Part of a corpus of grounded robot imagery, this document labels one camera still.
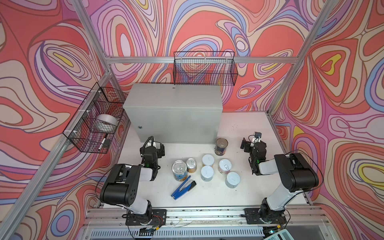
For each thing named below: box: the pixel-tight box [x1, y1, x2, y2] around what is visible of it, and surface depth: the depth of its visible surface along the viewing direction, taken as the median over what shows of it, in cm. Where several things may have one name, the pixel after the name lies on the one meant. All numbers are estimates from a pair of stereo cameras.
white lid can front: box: [200, 165, 215, 182], surface depth 86 cm
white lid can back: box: [202, 154, 215, 167], surface depth 90 cm
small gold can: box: [186, 158, 197, 173], surface depth 87 cm
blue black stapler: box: [170, 175, 197, 201], surface depth 82 cm
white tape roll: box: [96, 113, 119, 126], surface depth 75 cm
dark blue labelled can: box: [215, 137, 229, 156], surface depth 93 cm
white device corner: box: [263, 229, 295, 240], surface depth 68 cm
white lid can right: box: [225, 171, 241, 189], surface depth 83 cm
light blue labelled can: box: [171, 160, 188, 182], surface depth 82 cm
